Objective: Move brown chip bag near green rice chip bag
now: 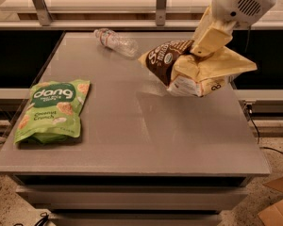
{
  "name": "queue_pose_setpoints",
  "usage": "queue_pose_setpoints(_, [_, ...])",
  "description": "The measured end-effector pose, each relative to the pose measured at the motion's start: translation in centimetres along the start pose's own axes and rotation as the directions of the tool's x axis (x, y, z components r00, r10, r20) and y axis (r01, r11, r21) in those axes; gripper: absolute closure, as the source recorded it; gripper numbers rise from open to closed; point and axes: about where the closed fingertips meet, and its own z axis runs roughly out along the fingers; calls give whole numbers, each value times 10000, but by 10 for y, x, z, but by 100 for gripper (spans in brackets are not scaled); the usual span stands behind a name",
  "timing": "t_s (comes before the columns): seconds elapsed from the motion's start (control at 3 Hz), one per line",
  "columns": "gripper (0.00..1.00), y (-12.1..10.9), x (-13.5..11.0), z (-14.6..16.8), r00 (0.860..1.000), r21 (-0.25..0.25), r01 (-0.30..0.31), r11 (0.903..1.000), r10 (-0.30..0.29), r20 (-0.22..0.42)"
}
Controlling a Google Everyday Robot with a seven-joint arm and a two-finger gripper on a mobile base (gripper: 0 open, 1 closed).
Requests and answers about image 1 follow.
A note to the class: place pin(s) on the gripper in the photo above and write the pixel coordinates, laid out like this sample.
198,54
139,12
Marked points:
239,4

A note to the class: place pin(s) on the brown and yellow chip bag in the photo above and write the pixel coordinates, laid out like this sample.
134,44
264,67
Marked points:
185,74

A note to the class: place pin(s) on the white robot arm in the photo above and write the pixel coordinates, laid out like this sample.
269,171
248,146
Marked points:
220,19

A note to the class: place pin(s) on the green rice chip bag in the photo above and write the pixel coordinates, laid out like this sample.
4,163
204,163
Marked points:
53,113

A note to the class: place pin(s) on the clear plastic water bottle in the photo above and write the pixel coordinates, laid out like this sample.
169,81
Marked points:
120,44

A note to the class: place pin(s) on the cardboard box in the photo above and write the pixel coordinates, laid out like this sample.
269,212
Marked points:
273,214

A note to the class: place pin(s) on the metal window frame rail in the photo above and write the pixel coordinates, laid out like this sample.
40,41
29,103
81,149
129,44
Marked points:
87,14

